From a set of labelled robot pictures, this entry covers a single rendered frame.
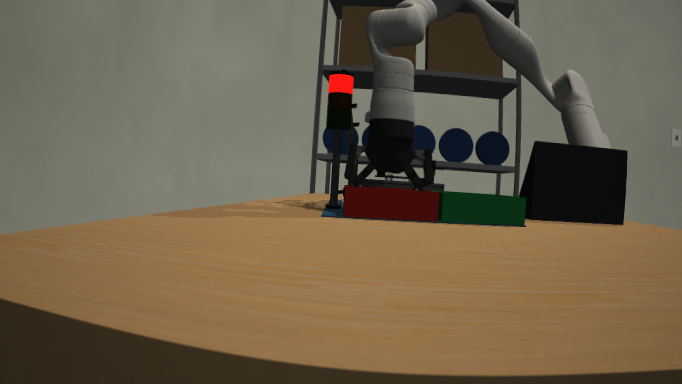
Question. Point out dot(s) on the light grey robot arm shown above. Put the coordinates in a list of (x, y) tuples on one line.
[(393, 77)]

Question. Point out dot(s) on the red bin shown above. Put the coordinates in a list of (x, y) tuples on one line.
[(389, 203)]

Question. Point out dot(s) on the green square bin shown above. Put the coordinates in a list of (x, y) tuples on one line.
[(461, 207)]

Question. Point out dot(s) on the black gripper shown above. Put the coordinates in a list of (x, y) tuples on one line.
[(390, 149)]

